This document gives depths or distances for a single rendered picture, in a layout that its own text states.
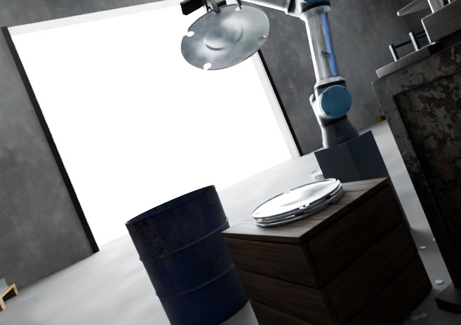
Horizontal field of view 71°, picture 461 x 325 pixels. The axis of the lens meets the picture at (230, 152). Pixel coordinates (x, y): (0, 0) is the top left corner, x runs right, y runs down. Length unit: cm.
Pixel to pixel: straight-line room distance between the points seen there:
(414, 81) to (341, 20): 682
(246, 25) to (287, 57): 537
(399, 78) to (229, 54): 46
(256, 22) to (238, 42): 10
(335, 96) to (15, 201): 440
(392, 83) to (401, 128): 12
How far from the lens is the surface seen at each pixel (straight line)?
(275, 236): 85
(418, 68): 87
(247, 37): 104
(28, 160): 503
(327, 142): 140
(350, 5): 804
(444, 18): 87
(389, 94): 92
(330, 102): 125
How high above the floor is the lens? 59
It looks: level
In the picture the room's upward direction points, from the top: 22 degrees counter-clockwise
